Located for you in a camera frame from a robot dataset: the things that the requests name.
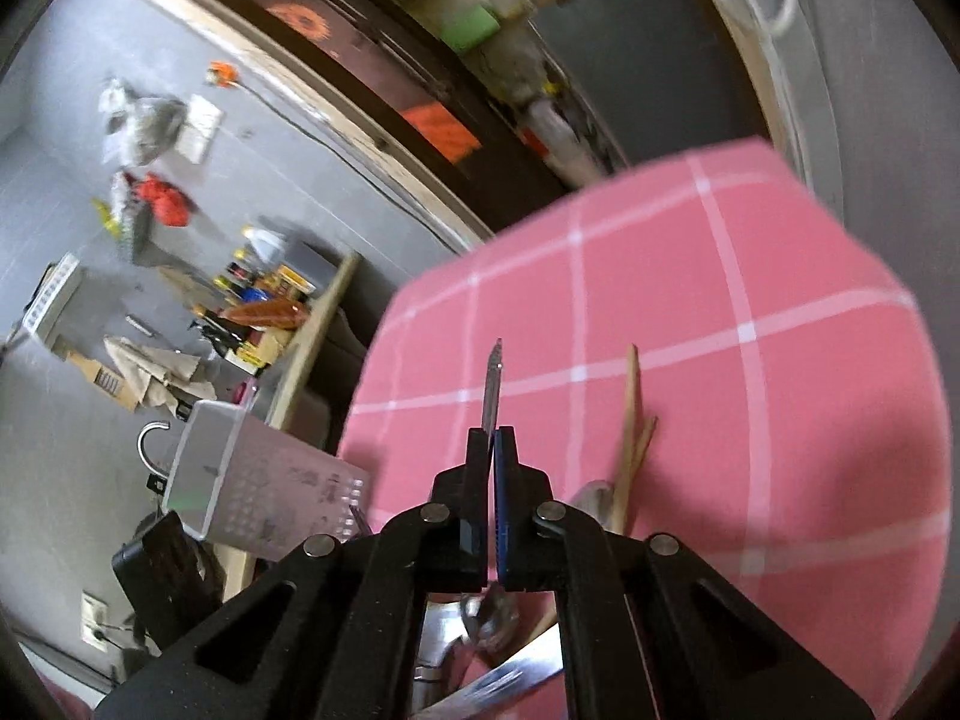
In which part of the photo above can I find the wooden grater board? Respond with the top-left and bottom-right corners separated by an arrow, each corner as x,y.
52,338 -> 139,411

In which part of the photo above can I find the beige hanging towel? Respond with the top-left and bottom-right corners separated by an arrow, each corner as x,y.
104,335 -> 217,415

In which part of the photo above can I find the clear bag of goods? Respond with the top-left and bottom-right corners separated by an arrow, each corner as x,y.
98,76 -> 187,167

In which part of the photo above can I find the white wall socket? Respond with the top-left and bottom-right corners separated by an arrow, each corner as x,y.
174,94 -> 223,166

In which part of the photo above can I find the green box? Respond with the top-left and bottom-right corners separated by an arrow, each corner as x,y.
441,5 -> 501,55

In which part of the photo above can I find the grey cabinet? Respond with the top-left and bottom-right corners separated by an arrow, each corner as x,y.
532,0 -> 770,166

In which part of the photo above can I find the red plastic bag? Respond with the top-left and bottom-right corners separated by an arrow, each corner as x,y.
137,174 -> 190,227

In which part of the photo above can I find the steel spoon plain handle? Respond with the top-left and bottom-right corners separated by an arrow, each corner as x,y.
460,479 -> 623,663

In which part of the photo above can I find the white perforated utensil holder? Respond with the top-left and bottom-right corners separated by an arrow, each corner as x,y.
163,400 -> 370,562

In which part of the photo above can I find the wooden chopstick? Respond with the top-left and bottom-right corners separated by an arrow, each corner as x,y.
626,416 -> 659,481
610,344 -> 640,535

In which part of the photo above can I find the grey wall rack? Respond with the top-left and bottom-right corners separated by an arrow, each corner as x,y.
116,197 -> 153,263

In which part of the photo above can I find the white wall shelf basket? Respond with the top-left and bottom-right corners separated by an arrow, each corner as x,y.
21,252 -> 85,343

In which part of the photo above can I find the orange snack packet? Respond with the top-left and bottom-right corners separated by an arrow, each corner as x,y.
221,298 -> 311,330

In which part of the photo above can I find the large oil jug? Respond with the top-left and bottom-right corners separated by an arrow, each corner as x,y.
241,226 -> 337,298

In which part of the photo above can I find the chrome faucet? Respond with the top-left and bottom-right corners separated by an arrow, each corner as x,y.
135,419 -> 171,478

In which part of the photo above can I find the pink checkered tablecloth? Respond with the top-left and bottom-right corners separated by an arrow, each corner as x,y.
338,140 -> 952,717

